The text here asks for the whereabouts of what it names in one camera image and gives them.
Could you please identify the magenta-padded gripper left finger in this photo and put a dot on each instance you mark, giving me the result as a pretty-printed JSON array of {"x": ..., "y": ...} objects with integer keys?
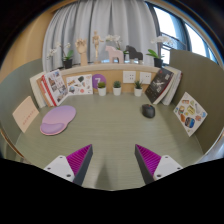
[{"x": 60, "y": 165}]

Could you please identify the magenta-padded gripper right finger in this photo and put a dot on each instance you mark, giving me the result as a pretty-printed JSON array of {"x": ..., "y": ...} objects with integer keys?
[{"x": 166, "y": 164}]

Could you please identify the black computer mouse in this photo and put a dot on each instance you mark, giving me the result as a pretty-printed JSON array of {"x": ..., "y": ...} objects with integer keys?
[{"x": 148, "y": 111}]

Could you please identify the purple mouse pad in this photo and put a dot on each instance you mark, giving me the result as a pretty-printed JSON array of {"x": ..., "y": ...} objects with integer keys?
[{"x": 58, "y": 119}]

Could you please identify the colourful sticker sheet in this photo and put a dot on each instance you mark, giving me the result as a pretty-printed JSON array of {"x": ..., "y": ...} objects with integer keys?
[{"x": 190, "y": 115}]

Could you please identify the beige book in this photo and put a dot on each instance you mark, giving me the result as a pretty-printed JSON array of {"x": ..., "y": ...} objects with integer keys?
[{"x": 25, "y": 114}]

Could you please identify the orange-brown book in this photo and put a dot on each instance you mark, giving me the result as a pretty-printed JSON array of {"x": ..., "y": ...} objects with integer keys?
[{"x": 42, "y": 90}]

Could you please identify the small succulent in white pot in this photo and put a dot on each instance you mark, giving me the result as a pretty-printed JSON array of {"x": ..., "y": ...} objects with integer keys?
[
  {"x": 102, "y": 91},
  {"x": 117, "y": 90},
  {"x": 138, "y": 91}
]

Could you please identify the red-edged picture magazine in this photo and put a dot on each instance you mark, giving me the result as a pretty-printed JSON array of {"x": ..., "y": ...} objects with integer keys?
[{"x": 56, "y": 86}]

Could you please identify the black book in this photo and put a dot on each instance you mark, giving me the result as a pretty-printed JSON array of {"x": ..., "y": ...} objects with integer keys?
[{"x": 160, "y": 85}]

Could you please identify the white books stack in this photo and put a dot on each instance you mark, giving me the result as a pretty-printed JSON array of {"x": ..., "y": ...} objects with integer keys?
[{"x": 175, "y": 85}]

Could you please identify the thick white book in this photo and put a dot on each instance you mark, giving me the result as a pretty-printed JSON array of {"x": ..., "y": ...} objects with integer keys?
[{"x": 35, "y": 88}]

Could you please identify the white sticker sheet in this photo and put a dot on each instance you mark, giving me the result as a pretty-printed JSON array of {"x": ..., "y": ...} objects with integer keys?
[{"x": 79, "y": 85}]

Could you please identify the round purple number sign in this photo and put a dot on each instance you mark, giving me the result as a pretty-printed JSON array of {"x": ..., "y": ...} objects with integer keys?
[{"x": 98, "y": 79}]

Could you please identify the white orchid in black pot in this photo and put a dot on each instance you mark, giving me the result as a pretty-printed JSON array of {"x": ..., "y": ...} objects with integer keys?
[
  {"x": 116, "y": 40},
  {"x": 158, "y": 62},
  {"x": 67, "y": 62}
]

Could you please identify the dark grey horse figure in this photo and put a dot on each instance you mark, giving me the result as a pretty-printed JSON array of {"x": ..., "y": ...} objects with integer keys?
[{"x": 135, "y": 53}]

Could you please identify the wooden hand model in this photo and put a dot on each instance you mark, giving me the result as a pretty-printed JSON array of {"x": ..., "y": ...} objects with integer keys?
[{"x": 82, "y": 48}]

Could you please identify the pink horse figure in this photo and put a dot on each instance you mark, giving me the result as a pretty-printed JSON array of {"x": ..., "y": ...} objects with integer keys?
[{"x": 113, "y": 53}]

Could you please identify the wooden mannequin figure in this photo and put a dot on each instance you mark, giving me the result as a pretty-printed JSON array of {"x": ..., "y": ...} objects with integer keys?
[{"x": 96, "y": 41}]

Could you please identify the grey curtain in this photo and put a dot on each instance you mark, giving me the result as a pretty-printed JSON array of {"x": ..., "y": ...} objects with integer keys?
[{"x": 110, "y": 20}]

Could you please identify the white wall socket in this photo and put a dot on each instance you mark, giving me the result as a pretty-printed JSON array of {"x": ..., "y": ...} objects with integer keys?
[
  {"x": 129, "y": 77},
  {"x": 145, "y": 78}
]

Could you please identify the window with dark frame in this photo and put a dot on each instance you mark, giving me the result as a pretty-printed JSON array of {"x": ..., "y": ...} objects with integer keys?
[{"x": 166, "y": 23}]

